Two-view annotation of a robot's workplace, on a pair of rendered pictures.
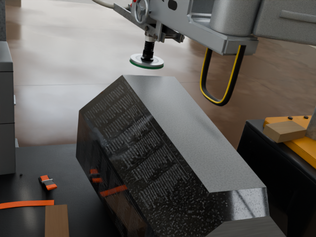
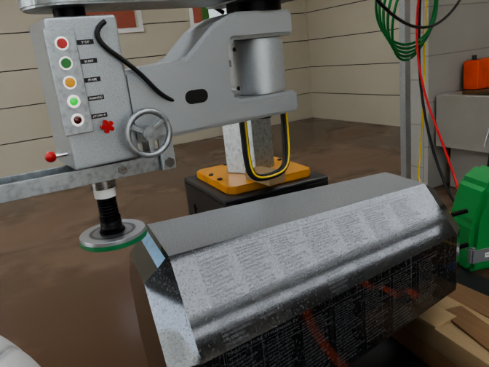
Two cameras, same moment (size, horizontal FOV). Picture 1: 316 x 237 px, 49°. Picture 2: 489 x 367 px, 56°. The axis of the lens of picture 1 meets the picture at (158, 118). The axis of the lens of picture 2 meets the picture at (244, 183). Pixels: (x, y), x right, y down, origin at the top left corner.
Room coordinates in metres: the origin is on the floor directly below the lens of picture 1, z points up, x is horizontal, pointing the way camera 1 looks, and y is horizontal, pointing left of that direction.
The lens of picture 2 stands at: (1.60, 1.55, 1.40)
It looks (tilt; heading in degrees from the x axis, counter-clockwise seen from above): 16 degrees down; 272
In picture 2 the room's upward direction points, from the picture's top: 6 degrees counter-clockwise
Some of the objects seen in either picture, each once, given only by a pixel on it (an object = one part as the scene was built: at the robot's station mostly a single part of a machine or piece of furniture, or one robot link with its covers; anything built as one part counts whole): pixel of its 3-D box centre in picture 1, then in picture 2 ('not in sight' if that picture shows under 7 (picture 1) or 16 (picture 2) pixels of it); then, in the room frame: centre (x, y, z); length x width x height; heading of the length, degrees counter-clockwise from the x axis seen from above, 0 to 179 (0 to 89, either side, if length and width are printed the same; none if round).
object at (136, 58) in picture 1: (146, 59); (113, 232); (2.10, 0.14, 0.87); 0.21 x 0.21 x 0.01
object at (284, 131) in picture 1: (284, 131); (265, 175); (1.57, -0.64, 0.81); 0.20 x 0.10 x 0.05; 125
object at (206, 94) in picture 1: (218, 71); (266, 140); (1.56, -0.24, 1.05); 0.23 x 0.03 x 0.32; 35
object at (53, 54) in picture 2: not in sight; (68, 82); (2.09, 0.27, 1.37); 0.08 x 0.03 x 0.28; 35
